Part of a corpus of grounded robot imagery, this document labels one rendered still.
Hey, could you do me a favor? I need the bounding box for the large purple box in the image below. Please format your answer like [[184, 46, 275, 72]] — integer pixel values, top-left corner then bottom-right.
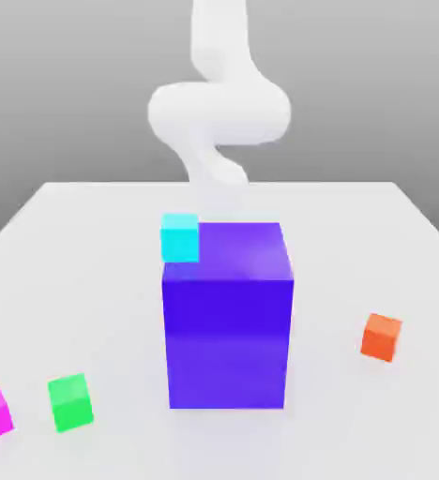
[[161, 221, 295, 411]]

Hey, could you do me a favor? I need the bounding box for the small orange cube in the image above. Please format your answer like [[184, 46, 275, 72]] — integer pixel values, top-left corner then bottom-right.
[[359, 312, 404, 364]]

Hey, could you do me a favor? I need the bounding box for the small green cube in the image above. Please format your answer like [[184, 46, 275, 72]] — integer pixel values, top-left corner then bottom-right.
[[47, 372, 95, 434]]

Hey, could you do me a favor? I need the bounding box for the small cyan cube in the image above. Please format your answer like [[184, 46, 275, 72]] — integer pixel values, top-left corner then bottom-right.
[[159, 213, 201, 263]]

